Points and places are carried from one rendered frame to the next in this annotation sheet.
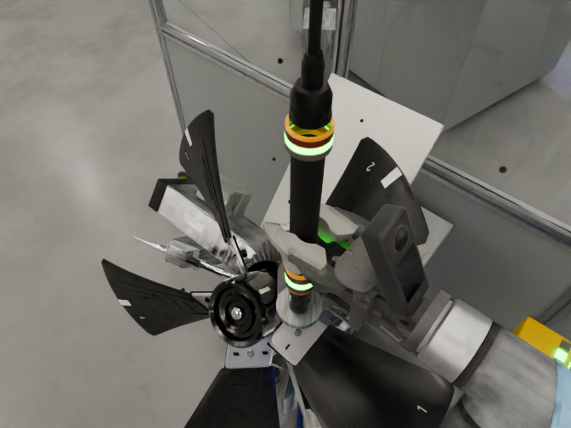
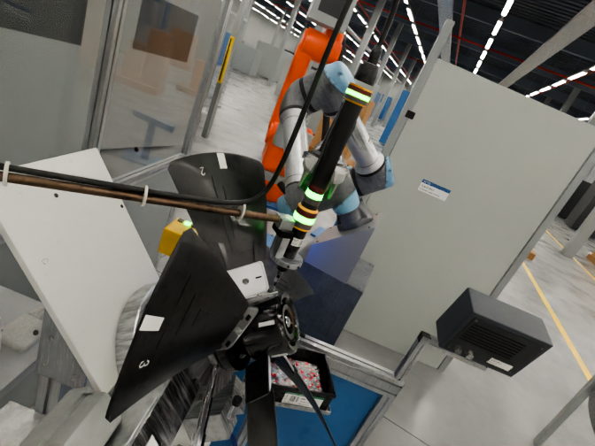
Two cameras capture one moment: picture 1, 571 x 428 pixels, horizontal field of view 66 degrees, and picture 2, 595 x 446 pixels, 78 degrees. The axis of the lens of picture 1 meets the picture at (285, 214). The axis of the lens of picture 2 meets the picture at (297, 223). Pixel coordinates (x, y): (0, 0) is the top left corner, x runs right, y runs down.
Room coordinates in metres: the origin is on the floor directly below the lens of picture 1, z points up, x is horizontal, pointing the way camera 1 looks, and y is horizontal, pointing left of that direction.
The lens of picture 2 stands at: (0.75, 0.50, 1.65)
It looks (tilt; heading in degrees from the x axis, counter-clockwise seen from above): 21 degrees down; 229
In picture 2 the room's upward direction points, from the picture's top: 23 degrees clockwise
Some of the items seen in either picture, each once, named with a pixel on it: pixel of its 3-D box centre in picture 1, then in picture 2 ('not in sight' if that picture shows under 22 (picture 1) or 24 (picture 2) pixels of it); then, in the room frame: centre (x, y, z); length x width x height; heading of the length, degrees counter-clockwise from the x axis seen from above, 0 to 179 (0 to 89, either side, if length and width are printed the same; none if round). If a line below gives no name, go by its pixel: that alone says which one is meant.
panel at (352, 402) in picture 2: not in sight; (245, 409); (-0.01, -0.23, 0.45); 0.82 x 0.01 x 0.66; 140
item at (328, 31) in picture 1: (319, 31); not in sight; (0.92, -0.07, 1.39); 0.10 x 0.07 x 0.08; 175
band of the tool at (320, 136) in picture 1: (308, 135); (358, 95); (0.29, -0.02, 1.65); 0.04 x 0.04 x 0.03
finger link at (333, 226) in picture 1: (322, 226); (305, 173); (0.31, -0.04, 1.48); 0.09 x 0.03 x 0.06; 40
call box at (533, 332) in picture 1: (526, 368); (189, 244); (0.29, -0.49, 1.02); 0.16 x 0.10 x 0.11; 140
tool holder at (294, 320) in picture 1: (300, 286); (289, 240); (0.30, -0.02, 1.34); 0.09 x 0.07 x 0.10; 175
